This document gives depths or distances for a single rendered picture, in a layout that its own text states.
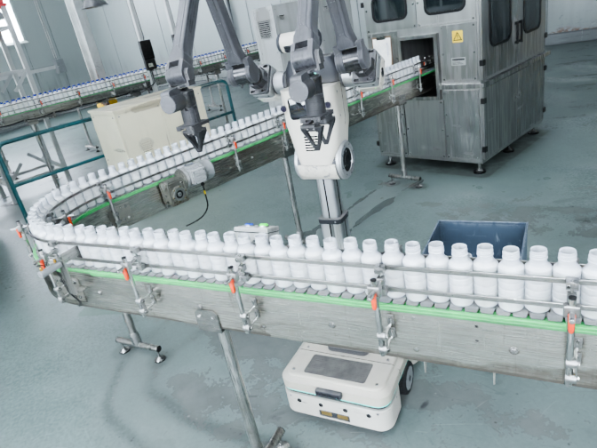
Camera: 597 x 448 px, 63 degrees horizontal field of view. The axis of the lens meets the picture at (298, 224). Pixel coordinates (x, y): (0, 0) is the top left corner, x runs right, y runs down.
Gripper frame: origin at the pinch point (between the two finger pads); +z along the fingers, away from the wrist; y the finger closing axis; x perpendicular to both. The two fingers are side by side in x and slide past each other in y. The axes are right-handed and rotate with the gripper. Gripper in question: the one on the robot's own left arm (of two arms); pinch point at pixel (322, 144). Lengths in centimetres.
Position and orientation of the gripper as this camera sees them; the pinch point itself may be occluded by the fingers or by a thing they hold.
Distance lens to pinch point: 146.0
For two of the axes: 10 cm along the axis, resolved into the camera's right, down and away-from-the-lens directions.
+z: 1.7, 9.1, 3.8
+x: -8.8, -0.3, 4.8
